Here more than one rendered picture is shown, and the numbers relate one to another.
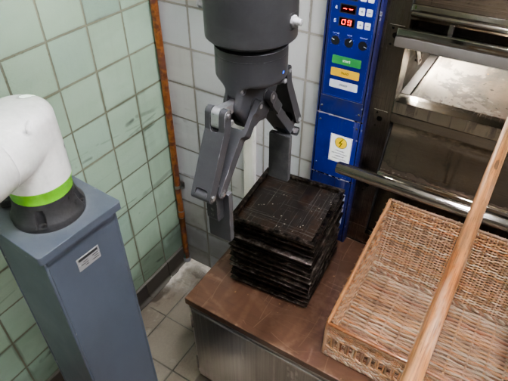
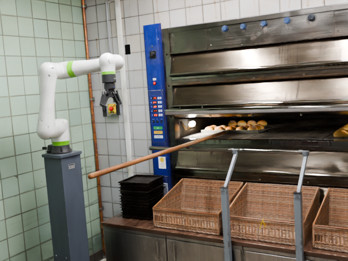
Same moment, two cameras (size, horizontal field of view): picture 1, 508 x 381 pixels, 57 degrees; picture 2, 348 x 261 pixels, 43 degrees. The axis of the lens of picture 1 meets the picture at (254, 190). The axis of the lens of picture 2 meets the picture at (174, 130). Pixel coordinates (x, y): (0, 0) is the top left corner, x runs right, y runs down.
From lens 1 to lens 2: 2.47 m
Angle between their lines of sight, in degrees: 33
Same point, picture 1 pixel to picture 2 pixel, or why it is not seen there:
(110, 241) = (77, 164)
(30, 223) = (58, 150)
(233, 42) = (105, 81)
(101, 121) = not seen: hidden behind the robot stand
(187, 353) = not seen: outside the picture
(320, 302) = not seen: hidden behind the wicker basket
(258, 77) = (110, 86)
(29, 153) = (62, 127)
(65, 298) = (63, 175)
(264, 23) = (110, 78)
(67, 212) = (68, 149)
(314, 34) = (147, 122)
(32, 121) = (63, 120)
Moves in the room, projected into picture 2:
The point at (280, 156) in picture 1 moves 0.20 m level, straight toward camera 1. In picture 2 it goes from (117, 109) to (112, 111)
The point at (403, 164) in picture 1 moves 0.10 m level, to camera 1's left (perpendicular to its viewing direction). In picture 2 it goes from (184, 162) to (172, 163)
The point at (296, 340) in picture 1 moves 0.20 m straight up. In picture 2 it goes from (145, 225) to (143, 200)
